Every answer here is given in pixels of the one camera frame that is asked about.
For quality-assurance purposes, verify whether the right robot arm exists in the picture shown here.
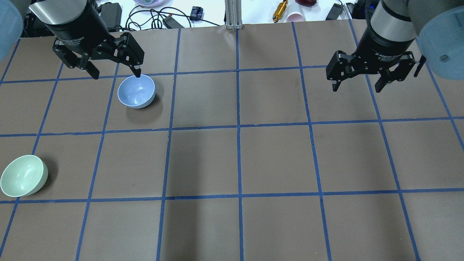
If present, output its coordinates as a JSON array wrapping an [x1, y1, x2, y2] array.
[[326, 0, 464, 93]]

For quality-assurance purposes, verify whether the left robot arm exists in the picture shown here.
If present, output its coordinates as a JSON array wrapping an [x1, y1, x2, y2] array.
[[0, 0, 145, 79]]

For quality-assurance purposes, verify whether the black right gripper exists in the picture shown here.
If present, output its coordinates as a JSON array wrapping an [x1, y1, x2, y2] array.
[[326, 25, 426, 93]]

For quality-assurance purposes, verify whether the green bowl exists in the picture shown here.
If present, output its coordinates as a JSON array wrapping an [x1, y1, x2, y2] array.
[[1, 155, 49, 197]]

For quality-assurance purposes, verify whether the blue bowl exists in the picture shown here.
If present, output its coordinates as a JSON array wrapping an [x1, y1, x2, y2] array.
[[117, 74, 156, 109]]

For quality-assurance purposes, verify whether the dark red object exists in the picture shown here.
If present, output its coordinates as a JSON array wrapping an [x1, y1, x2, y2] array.
[[295, 0, 318, 7]]

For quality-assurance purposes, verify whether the black cable bundle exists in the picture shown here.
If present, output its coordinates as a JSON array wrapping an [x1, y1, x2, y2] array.
[[125, 5, 221, 31]]

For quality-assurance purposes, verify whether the aluminium frame post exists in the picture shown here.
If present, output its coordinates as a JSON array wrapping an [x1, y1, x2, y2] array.
[[225, 0, 243, 30]]

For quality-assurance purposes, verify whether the purple plate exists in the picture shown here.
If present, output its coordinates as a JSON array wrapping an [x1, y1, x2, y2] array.
[[133, 0, 165, 7]]

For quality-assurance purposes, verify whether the small black blue device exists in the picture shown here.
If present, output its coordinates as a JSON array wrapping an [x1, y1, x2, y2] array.
[[189, 6, 204, 22]]

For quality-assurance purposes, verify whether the yellow tool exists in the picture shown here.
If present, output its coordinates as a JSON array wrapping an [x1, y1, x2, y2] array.
[[272, 0, 288, 23]]

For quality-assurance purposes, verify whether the pink cup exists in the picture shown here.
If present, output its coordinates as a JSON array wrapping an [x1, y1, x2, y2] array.
[[285, 11, 306, 22]]

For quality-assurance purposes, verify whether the black power adapter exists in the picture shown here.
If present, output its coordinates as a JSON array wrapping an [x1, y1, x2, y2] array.
[[98, 2, 122, 29]]

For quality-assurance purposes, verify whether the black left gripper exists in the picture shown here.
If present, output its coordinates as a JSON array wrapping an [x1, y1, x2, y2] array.
[[45, 0, 145, 80]]

